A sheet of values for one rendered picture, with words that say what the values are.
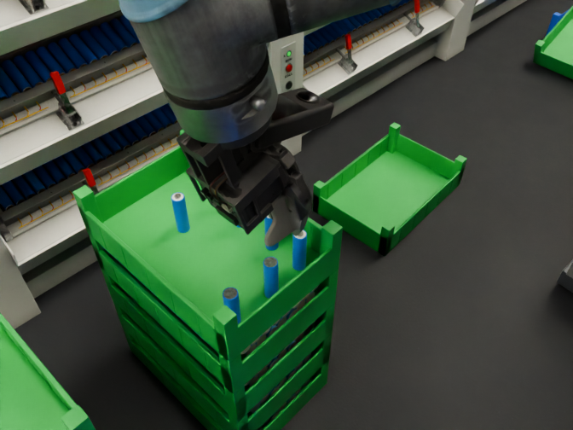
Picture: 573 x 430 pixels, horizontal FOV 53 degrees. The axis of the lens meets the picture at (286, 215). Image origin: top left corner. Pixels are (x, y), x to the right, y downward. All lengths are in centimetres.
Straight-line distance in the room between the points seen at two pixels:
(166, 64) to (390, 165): 105
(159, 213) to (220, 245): 11
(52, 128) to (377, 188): 72
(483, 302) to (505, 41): 104
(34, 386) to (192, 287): 21
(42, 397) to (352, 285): 65
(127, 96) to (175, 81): 62
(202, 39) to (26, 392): 47
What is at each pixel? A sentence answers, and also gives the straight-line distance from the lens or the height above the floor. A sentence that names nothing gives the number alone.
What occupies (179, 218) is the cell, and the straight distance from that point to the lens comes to 81.
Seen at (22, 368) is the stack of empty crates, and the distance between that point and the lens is 76.
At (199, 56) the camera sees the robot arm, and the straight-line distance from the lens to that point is 42.
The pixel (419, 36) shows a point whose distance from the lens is 167.
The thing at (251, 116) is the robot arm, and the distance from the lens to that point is 47.
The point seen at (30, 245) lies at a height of 15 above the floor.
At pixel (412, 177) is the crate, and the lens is 141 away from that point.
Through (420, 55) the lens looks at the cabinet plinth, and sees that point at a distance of 180.
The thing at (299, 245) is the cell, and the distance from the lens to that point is 73.
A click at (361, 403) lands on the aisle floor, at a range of 104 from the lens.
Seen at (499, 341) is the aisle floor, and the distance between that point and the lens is 116.
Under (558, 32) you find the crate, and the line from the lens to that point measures 199.
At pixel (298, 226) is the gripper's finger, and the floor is 46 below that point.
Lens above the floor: 93
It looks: 46 degrees down
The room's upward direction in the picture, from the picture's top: straight up
